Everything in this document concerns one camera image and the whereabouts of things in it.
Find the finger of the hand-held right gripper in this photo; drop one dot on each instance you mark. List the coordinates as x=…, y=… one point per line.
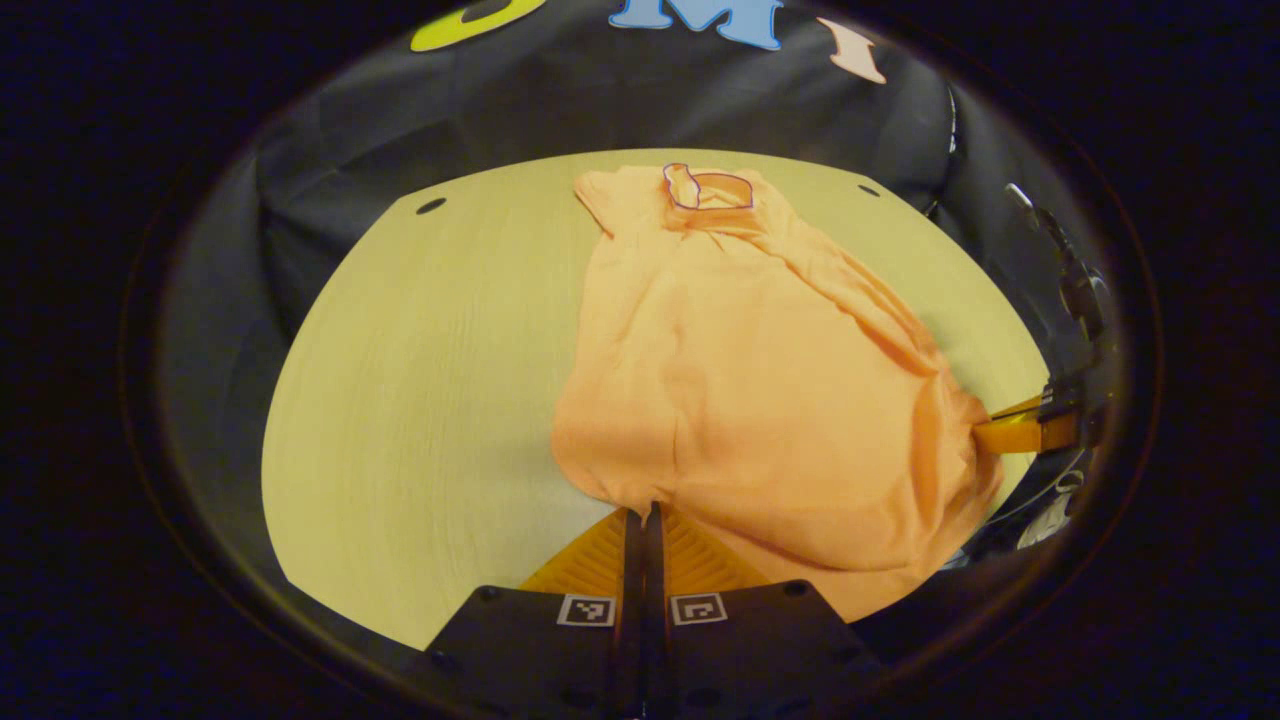
x=1020, y=404
x=1020, y=436

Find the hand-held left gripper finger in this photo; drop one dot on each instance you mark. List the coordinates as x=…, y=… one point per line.
x=633, y=580
x=654, y=600

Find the black backdrop cloth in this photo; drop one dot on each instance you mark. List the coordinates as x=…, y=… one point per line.
x=560, y=110

